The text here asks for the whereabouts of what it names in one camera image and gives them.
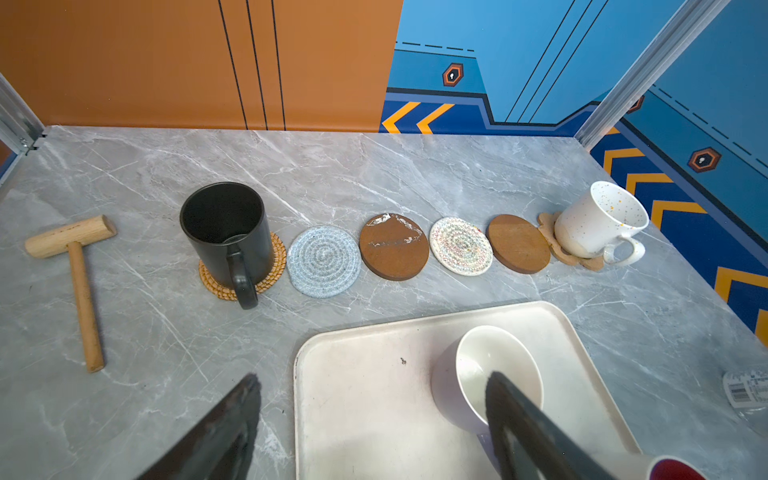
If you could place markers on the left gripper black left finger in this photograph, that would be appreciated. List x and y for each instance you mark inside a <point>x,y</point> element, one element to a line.
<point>222,444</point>

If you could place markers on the black mug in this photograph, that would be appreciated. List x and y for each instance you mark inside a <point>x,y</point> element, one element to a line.
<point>227,225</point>

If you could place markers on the purple mug white inside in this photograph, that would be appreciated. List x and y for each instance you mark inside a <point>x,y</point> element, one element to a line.
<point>460,375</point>

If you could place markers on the small wooden mallet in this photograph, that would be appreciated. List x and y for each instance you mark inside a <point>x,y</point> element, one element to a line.
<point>72,239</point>

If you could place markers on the red mug white handle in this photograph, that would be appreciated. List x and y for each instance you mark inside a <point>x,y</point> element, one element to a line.
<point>647,467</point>

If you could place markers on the beige serving tray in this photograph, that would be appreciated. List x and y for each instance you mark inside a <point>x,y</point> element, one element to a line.
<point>364,409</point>

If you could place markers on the glossy brown round coaster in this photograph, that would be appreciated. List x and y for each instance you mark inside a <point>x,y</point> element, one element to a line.
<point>393,246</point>

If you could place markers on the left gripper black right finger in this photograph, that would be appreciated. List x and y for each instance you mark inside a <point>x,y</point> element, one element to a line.
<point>516,425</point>

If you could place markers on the aluminium corner post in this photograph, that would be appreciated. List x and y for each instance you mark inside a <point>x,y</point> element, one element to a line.
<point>685,25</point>
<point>20,127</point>

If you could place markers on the cork paw print coaster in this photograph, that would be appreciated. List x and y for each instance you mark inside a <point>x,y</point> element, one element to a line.
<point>546,223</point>

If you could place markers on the woven rattan round coaster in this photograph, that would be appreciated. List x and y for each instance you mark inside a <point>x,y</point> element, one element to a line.
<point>224,293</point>

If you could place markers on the clear glass cup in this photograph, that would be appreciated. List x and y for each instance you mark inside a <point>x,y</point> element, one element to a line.
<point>746,392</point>

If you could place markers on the dark brown round wooden coaster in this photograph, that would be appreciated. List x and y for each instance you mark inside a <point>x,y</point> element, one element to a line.
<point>517,244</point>

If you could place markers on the clear glass round coaster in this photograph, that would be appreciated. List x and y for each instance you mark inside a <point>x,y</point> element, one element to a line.
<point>323,261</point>

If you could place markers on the aluminium corner post left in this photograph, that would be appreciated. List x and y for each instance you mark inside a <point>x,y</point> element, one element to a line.
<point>20,127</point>

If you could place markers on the white woven round coaster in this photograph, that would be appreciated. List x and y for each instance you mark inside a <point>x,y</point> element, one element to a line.
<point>460,247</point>

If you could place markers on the aluminium corner post right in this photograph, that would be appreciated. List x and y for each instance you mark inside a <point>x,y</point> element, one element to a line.
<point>685,25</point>

